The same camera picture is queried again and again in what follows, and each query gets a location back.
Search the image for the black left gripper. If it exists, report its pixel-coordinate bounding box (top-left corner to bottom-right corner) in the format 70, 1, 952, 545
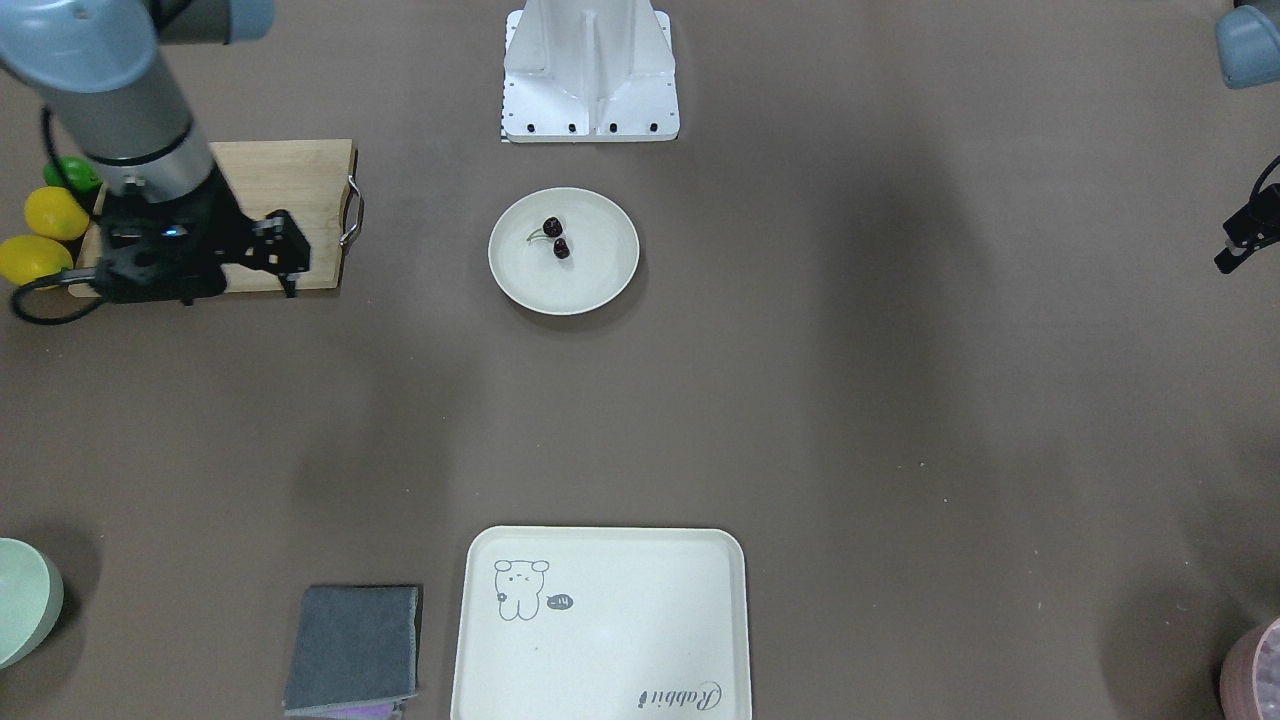
1213, 156, 1279, 275

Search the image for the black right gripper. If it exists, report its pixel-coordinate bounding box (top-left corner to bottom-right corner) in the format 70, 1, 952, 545
95, 167, 311, 304

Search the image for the cream round plate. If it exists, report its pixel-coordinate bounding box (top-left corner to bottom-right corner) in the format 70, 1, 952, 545
486, 187, 641, 316

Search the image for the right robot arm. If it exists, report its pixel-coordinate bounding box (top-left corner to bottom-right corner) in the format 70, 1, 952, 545
1, 1, 311, 304

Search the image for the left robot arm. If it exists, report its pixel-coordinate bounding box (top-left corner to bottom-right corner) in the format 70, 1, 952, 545
1213, 1, 1279, 275

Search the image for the white rabbit tray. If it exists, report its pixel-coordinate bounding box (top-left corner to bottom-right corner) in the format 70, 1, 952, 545
451, 525, 754, 719

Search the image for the green lime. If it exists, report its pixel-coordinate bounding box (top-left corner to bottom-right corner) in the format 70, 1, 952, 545
42, 156, 102, 195

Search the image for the yellow lemon near scoop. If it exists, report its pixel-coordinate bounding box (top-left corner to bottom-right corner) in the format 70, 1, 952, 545
1, 234, 76, 286

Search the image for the wooden cutting board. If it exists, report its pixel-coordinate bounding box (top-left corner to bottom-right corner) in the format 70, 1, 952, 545
64, 138, 364, 301

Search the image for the mint green bowl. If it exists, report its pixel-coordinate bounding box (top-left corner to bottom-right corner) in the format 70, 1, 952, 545
1, 538, 65, 669

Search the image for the grey folded cloth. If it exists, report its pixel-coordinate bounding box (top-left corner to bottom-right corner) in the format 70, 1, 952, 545
282, 585, 420, 719

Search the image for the pink bowl with ice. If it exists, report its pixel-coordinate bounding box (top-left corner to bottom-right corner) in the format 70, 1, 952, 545
1219, 618, 1279, 719

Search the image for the camera cable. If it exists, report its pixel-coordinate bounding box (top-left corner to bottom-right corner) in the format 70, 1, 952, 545
10, 105, 106, 325

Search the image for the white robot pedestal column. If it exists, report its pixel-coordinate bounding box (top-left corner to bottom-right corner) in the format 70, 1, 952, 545
500, 1, 681, 143

